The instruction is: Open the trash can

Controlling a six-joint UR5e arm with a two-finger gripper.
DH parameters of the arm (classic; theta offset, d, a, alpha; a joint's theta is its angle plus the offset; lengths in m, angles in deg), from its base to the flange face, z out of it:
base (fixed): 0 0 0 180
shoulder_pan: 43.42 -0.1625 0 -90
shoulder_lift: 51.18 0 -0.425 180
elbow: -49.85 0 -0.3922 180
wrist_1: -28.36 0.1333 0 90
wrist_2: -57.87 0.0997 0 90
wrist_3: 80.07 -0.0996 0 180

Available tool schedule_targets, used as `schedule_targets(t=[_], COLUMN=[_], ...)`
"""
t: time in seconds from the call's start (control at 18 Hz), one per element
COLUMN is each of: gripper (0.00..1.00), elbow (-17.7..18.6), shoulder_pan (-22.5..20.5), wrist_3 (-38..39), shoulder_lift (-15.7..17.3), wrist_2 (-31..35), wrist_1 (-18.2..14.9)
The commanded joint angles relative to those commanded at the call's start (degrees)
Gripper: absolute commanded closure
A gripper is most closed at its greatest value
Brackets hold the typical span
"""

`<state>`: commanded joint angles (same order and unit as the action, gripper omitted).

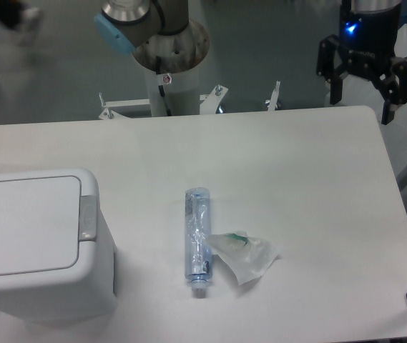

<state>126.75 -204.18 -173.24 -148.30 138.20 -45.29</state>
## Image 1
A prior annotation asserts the grey lid push button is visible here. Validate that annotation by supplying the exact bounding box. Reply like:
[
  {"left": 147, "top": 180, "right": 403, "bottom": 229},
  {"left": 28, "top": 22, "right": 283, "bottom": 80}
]
[{"left": 78, "top": 196, "right": 98, "bottom": 242}]

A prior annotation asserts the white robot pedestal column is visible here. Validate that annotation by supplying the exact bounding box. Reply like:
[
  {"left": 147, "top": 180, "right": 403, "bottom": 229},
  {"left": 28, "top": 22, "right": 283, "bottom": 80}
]
[{"left": 133, "top": 19, "right": 210, "bottom": 117}]

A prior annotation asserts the blurred walking foot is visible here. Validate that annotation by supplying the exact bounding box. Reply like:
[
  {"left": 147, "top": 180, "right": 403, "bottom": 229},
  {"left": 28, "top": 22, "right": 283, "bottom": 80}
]
[{"left": 1, "top": 1, "right": 44, "bottom": 46}]

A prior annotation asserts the white plastic trash can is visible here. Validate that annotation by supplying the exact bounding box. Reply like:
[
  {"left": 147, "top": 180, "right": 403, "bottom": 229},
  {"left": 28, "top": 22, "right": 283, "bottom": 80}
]
[{"left": 0, "top": 169, "right": 117, "bottom": 322}]

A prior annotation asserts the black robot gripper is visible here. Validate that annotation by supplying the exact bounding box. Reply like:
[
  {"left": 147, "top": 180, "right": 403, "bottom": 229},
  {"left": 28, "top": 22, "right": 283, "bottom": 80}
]
[{"left": 316, "top": 1, "right": 407, "bottom": 125}]

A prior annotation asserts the grey robot arm with blue cap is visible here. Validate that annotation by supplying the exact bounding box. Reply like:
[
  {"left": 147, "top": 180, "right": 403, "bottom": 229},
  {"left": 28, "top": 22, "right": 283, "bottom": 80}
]
[{"left": 94, "top": 1, "right": 407, "bottom": 124}]

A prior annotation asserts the clear plastic bag wrapper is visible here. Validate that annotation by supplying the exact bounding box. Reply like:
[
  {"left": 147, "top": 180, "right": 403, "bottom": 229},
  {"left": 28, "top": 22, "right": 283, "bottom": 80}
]
[{"left": 206, "top": 231, "right": 280, "bottom": 285}]

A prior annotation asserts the clear plastic water bottle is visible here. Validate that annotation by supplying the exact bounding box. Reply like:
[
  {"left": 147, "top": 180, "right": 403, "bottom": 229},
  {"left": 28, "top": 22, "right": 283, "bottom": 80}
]
[{"left": 185, "top": 187, "right": 212, "bottom": 297}]

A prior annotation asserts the black cable on pedestal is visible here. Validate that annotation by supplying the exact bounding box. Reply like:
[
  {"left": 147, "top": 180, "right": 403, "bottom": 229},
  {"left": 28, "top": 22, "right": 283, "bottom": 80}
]
[{"left": 155, "top": 56, "right": 172, "bottom": 117}]

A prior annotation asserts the white pedestal base frame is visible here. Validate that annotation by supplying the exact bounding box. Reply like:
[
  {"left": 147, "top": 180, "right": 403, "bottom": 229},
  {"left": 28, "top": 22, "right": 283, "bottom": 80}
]
[{"left": 98, "top": 80, "right": 282, "bottom": 120}]

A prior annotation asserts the white trash can lid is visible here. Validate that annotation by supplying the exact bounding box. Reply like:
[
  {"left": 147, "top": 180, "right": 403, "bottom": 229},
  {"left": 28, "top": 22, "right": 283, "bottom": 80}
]
[{"left": 0, "top": 177, "right": 81, "bottom": 275}]

